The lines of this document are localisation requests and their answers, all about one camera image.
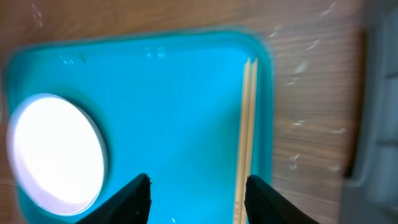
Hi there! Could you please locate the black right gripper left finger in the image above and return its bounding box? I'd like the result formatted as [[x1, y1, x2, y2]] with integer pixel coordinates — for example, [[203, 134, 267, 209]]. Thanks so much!
[[76, 174, 152, 224]]

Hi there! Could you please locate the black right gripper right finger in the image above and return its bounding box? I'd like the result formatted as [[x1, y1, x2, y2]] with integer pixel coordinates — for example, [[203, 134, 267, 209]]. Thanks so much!
[[244, 175, 318, 224]]

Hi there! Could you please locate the wooden chopstick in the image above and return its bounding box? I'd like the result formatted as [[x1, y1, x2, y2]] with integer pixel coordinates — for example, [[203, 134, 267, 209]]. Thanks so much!
[[239, 58, 258, 224], [233, 58, 251, 224]]

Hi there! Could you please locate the large white plate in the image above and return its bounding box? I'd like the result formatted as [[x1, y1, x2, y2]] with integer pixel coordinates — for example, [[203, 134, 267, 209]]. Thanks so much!
[[6, 93, 108, 216]]

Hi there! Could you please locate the grey dish rack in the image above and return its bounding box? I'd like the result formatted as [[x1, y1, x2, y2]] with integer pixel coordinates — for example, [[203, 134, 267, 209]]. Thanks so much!
[[339, 0, 397, 223]]

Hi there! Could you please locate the teal plastic tray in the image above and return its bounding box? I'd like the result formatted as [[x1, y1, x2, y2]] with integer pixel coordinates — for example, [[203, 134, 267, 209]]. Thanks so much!
[[4, 30, 274, 223]]

